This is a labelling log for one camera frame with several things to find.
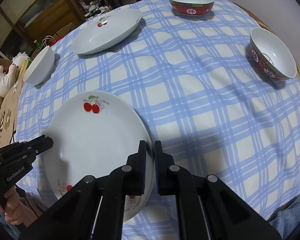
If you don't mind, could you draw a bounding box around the cherry plate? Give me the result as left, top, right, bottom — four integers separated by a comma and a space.
40, 90, 155, 223
72, 8, 142, 55

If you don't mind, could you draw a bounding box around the plain white bowl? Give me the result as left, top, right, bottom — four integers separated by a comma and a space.
23, 46, 55, 85

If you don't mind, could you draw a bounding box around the red bowl with seal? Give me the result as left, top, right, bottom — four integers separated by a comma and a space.
250, 27, 297, 80

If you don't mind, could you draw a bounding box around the red patterned bowl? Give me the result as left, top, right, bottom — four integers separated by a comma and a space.
169, 0, 215, 16

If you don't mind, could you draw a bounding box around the person's left hand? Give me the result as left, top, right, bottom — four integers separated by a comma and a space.
0, 187, 33, 225

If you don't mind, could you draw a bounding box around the brown floral blanket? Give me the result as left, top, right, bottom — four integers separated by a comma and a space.
0, 74, 24, 148

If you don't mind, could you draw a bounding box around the white plush toy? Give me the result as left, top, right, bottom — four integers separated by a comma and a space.
0, 52, 31, 98

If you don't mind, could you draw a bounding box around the green glass bottle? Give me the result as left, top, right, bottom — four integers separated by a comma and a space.
34, 40, 43, 50

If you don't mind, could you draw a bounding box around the red paper shopping bag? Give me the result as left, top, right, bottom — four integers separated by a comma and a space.
42, 34, 63, 47

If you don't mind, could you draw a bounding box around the blue plaid cloth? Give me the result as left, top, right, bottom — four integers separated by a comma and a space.
14, 0, 300, 240

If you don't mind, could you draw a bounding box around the wooden wardrobe with shelves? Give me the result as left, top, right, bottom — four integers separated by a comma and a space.
0, 0, 91, 51

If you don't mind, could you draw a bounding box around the wicker basket with items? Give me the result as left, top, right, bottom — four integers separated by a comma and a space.
83, 0, 112, 20

